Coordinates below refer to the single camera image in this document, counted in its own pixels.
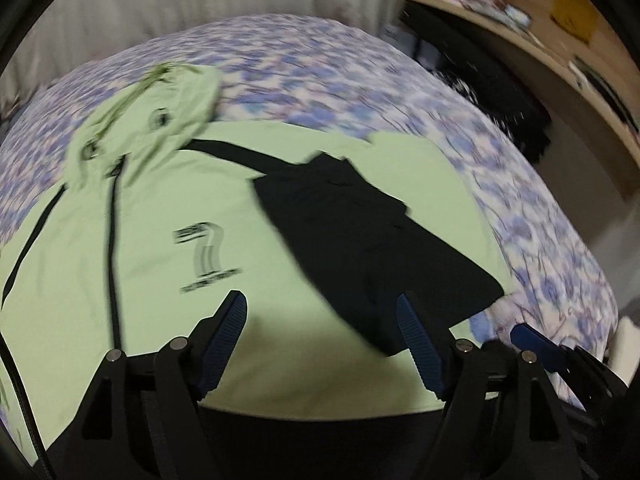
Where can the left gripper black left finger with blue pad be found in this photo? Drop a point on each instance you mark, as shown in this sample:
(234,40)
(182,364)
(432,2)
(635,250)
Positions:
(139,416)

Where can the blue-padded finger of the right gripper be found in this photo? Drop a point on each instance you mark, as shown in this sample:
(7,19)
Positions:
(549,354)

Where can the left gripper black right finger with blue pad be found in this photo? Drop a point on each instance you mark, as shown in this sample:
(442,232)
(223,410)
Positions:
(502,418)

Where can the light green hooded jacket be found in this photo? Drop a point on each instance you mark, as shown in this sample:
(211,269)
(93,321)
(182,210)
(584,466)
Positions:
(162,210)

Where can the wooden shelf unit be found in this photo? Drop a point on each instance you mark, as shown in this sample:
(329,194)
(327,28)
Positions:
(561,32)

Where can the purple floral fleece blanket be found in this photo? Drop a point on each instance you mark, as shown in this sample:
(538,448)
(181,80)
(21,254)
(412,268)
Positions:
(323,75)

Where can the grey curtain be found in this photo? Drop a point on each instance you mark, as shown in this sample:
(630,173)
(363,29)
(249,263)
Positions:
(72,32)

